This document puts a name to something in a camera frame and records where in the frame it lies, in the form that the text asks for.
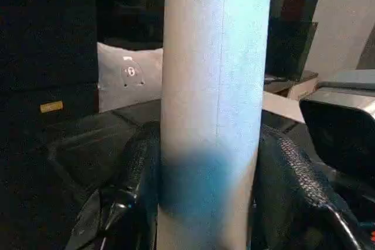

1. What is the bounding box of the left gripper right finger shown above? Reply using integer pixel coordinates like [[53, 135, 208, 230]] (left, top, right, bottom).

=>
[[251, 124, 375, 250]]

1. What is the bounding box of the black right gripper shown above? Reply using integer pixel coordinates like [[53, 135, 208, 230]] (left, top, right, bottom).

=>
[[299, 97, 375, 187]]

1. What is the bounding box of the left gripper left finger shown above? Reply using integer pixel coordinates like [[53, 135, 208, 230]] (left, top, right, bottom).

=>
[[64, 120, 162, 250]]

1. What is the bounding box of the white plastic table leg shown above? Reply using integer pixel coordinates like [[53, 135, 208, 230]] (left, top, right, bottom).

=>
[[156, 0, 274, 250]]

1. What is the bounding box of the black work mat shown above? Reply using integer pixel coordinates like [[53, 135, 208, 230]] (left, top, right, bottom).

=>
[[0, 95, 375, 250]]

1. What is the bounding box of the flat white sheet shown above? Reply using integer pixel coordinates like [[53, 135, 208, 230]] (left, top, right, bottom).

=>
[[261, 88, 306, 124]]

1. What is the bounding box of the black glossy box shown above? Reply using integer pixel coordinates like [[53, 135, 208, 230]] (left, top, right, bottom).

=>
[[265, 20, 319, 82]]

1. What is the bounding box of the small yellow tag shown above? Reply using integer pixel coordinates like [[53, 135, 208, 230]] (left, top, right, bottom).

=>
[[39, 101, 64, 115]]

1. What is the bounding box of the white padded sheet with fitting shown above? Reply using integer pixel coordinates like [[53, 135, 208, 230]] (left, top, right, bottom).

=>
[[96, 42, 165, 114]]

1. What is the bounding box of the black cabinet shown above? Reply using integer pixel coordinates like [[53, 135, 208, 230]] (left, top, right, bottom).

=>
[[0, 0, 166, 139]]

